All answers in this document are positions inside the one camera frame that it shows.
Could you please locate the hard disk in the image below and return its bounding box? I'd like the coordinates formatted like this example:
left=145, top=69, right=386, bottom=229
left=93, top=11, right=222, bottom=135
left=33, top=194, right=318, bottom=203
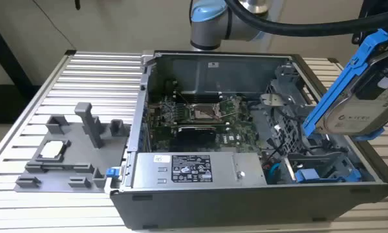
left=302, top=28, right=388, bottom=143

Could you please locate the blue empty disk carrier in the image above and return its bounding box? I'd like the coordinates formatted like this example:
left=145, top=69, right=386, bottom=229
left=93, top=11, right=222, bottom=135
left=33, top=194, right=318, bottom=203
left=294, top=168, right=363, bottom=184

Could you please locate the grey metal drive cage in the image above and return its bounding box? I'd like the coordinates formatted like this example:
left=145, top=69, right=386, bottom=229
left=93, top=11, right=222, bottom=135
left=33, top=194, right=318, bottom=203
left=260, top=60, right=316, bottom=156

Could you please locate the green Dell motherboard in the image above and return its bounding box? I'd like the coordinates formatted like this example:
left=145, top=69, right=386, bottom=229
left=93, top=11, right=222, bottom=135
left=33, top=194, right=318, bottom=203
left=148, top=93, right=263, bottom=152

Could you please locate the CPU socket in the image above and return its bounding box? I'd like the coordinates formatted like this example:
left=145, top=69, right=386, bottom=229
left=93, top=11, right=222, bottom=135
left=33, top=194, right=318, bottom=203
left=189, top=103, right=223, bottom=121

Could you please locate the black graphics card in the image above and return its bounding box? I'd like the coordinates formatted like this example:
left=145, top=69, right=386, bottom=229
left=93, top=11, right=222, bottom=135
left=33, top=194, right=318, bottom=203
left=176, top=125, right=230, bottom=149

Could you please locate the black open PC case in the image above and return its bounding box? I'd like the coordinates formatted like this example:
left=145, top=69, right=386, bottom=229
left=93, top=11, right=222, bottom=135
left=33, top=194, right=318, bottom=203
left=104, top=50, right=388, bottom=231

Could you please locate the silver power supply unit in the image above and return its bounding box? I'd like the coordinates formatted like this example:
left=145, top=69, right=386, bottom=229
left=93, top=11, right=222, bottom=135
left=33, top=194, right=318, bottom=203
left=131, top=151, right=268, bottom=189

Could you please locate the blue case latch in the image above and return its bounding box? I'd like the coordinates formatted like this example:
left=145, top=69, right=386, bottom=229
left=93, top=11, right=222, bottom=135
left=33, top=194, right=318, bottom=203
left=105, top=167, right=121, bottom=179

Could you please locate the grey parts rack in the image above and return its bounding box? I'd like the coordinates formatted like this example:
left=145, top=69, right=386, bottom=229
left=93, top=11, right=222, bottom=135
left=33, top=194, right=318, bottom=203
left=15, top=102, right=132, bottom=194

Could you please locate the silver CPU chip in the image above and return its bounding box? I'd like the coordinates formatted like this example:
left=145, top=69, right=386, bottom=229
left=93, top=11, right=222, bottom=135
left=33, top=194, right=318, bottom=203
left=40, top=140, right=67, bottom=158

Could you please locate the thick black robot hose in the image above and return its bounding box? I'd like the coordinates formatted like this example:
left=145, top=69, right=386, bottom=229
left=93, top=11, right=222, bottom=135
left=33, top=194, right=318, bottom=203
left=226, top=0, right=388, bottom=37

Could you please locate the blue data cable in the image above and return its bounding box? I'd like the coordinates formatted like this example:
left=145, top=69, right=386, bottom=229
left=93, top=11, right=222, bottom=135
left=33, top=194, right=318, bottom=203
left=267, top=161, right=280, bottom=184

